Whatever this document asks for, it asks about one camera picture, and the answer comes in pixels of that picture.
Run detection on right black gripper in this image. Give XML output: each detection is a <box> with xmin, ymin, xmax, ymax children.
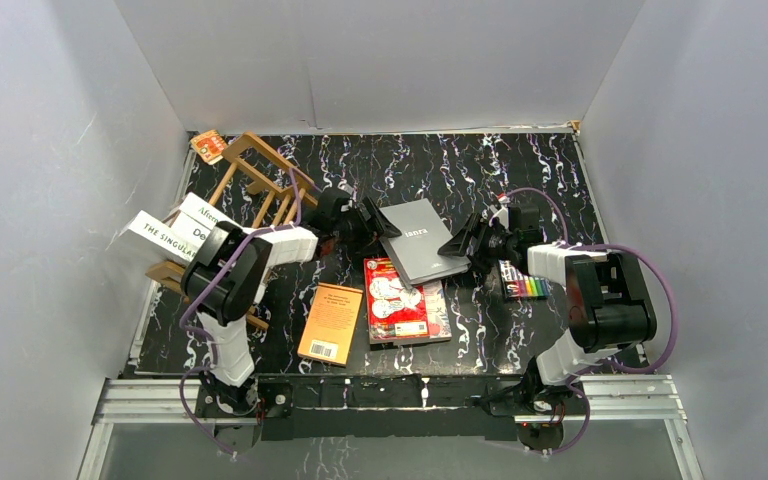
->
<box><xmin>438</xmin><ymin>212</ymin><xmax>518</xmax><ymax>274</ymax></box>

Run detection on grey book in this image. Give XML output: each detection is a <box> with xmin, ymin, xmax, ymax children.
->
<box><xmin>381</xmin><ymin>199</ymin><xmax>470</xmax><ymax>286</ymax></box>

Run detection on red comic treehouse book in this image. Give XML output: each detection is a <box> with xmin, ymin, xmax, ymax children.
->
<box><xmin>364</xmin><ymin>258</ymin><xmax>430</xmax><ymax>345</ymax></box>

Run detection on white Afternoon tea book box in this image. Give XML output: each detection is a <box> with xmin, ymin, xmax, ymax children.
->
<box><xmin>177</xmin><ymin>193</ymin><xmax>238</xmax><ymax>229</ymax></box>

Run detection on brown Decorate Furniture book box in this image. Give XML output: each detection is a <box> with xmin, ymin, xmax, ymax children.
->
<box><xmin>163</xmin><ymin>212</ymin><xmax>212</xmax><ymax>259</ymax></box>

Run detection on white palm leaf book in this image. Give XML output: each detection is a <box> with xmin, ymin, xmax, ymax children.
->
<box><xmin>113</xmin><ymin>210</ymin><xmax>198</xmax><ymax>266</ymax></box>

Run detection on floral patterned book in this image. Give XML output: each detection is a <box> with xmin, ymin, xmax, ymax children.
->
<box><xmin>411</xmin><ymin>281</ymin><xmax>452</xmax><ymax>344</ymax></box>

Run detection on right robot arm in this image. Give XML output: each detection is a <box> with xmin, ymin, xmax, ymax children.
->
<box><xmin>438</xmin><ymin>206</ymin><xmax>657</xmax><ymax>415</ymax></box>

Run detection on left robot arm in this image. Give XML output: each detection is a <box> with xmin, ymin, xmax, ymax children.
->
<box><xmin>181</xmin><ymin>187</ymin><xmax>402</xmax><ymax>416</ymax></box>

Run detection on coloured marker pen pack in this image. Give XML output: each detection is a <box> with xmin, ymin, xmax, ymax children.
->
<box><xmin>498</xmin><ymin>260</ymin><xmax>550</xmax><ymax>301</ymax></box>

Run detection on wooden book rack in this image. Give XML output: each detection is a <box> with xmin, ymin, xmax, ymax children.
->
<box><xmin>145</xmin><ymin>132</ymin><xmax>299</xmax><ymax>333</ymax></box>

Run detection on orange paperback book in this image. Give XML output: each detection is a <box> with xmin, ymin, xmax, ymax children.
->
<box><xmin>297</xmin><ymin>283</ymin><xmax>363</xmax><ymax>367</ymax></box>

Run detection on small orange card pack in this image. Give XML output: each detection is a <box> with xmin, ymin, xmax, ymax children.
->
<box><xmin>190</xmin><ymin>130</ymin><xmax>228</xmax><ymax>165</ymax></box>

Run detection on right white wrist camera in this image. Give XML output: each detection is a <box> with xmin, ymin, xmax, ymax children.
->
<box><xmin>487</xmin><ymin>194</ymin><xmax>510</xmax><ymax>229</ymax></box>

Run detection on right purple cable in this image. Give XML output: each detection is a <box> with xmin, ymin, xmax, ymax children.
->
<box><xmin>503</xmin><ymin>187</ymin><xmax>680</xmax><ymax>456</ymax></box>

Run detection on aluminium front rail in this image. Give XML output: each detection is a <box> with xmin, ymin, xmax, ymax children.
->
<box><xmin>94</xmin><ymin>375</ymin><xmax>687</xmax><ymax>440</ymax></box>

